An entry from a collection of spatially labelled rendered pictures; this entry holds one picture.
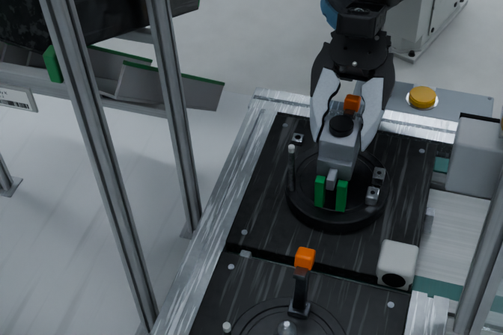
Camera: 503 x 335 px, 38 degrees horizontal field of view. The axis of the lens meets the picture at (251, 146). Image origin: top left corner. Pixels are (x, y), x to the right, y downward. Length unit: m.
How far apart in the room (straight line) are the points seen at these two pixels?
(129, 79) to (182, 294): 0.27
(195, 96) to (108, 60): 0.13
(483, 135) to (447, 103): 0.44
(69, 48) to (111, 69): 0.42
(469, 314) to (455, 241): 0.19
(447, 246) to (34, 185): 0.64
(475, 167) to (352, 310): 0.26
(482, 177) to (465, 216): 0.34
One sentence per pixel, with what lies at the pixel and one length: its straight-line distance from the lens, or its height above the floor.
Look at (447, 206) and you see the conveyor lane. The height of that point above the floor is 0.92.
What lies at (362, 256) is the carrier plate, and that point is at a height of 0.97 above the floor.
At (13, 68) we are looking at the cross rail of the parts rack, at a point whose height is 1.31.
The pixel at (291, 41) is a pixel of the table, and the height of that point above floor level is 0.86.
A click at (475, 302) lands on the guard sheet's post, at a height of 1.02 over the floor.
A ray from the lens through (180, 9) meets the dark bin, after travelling 0.89.
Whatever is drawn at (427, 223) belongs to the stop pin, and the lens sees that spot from 1.00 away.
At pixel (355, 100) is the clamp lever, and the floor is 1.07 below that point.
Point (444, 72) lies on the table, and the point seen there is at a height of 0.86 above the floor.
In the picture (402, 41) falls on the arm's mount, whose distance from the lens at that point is 1.34.
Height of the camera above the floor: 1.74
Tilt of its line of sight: 47 degrees down
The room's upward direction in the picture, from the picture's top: 4 degrees counter-clockwise
